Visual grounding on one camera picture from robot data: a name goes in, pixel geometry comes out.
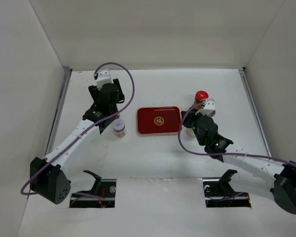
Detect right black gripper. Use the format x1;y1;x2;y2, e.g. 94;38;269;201
181;107;208;146

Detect small black dome cap bottle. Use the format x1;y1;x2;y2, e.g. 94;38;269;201
186;128;195;137

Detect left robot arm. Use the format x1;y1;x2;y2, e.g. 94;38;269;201
30;79;125;204

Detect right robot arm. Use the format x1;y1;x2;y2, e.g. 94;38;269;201
179;109;296;215

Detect red lid chili jar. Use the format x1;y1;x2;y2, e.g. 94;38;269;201
193;90;209;106

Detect small spice jar white lid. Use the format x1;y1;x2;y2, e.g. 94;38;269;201
112;118;126;137

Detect red rectangular tray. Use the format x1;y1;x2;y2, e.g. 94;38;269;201
137;107;181;135

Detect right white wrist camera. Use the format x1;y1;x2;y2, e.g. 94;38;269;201
196;98;216;118

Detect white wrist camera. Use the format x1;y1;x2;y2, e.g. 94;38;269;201
93;69;113;90
196;98;216;118

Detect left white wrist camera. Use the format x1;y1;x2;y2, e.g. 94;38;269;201
93;69;113;90

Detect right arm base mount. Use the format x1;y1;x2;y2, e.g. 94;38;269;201
202;169;251;208

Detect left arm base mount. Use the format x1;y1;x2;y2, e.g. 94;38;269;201
69;170;117;208

